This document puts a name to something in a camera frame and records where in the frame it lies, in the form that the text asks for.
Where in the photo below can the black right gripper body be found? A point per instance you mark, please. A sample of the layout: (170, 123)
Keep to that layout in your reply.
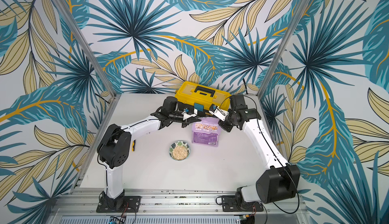
(223, 122)

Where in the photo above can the purple oats bag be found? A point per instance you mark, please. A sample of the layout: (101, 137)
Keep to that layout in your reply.
(206, 132)

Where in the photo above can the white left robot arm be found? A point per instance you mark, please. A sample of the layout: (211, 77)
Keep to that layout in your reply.
(114, 148)

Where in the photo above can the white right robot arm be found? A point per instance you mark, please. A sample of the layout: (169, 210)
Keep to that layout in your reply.
(279, 179)

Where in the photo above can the green leaf pattern bowl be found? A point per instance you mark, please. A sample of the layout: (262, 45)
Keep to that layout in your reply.
(179, 150)

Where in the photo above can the yellow and black toolbox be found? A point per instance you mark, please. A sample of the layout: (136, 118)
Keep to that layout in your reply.
(201, 97)

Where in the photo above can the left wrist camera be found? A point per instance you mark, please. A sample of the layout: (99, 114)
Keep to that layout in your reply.
(190, 111)

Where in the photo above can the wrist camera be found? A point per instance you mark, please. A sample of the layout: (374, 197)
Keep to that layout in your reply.
(218, 112)
(190, 111)

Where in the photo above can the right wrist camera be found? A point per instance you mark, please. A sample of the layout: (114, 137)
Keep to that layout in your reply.
(218, 112)

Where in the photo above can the yellow handled pliers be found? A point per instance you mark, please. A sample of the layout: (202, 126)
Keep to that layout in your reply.
(133, 146)

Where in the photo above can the aluminium corner post left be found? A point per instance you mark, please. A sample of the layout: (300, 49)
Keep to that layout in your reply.
(74, 28)

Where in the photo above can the aluminium corner post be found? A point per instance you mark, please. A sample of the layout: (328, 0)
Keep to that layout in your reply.
(290, 29)
(74, 28)

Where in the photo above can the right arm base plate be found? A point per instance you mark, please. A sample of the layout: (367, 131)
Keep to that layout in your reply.
(231, 203)

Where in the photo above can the aluminium front rail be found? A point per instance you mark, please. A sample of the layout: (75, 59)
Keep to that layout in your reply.
(174, 207)

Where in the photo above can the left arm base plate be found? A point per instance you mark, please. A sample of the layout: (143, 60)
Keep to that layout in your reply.
(127, 204)

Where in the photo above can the aluminium corner post right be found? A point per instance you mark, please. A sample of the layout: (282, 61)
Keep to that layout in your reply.
(290, 29)

